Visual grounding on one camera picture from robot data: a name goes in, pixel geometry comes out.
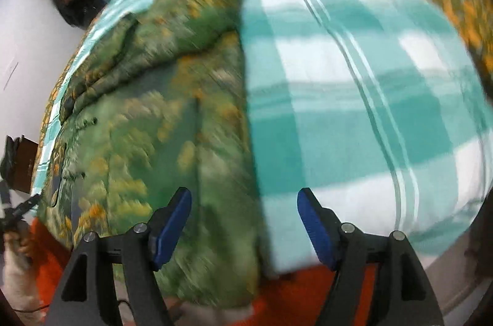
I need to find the green landscape print padded jacket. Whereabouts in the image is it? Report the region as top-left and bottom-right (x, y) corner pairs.
(33, 0), (281, 311)

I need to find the orange fleece garment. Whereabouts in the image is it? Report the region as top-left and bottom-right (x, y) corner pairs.
(4, 217), (380, 326)

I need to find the person's left hand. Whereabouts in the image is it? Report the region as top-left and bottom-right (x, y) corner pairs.
(5, 228), (35, 265)

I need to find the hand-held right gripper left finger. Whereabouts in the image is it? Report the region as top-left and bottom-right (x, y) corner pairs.
(45, 187), (192, 326)

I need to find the dark wooden nightstand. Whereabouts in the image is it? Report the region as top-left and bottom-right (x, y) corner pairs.
(6, 135), (40, 193)

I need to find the orange floral bed cover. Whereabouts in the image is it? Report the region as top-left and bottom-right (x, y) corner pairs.
(31, 41), (79, 192)

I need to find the teal white checked bed sheet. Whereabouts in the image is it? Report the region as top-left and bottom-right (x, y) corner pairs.
(33, 0), (493, 273)

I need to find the person's left forearm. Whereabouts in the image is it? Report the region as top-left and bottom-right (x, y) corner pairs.
(0, 253), (45, 321)

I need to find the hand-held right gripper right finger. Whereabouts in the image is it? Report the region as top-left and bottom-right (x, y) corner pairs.
(296, 187), (443, 326)

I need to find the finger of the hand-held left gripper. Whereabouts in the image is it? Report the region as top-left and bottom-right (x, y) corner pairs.
(17, 194), (41, 214)

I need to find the white wall plate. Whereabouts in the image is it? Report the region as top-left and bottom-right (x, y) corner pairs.
(3, 61), (20, 90)

